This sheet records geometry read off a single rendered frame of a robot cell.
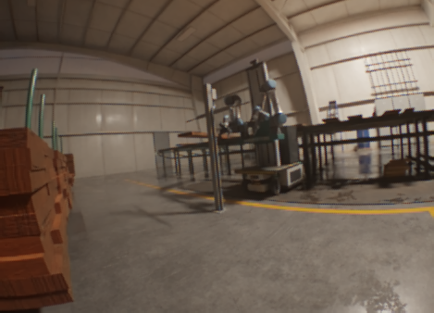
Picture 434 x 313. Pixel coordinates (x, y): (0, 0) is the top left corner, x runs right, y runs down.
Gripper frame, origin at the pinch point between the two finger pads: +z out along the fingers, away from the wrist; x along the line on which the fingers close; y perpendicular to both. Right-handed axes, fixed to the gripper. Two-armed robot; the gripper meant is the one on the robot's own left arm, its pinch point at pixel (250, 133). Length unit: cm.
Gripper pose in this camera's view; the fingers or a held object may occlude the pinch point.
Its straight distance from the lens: 189.0
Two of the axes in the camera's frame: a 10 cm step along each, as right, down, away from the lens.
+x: 5.3, 0.7, -8.4
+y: -7.9, -3.2, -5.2
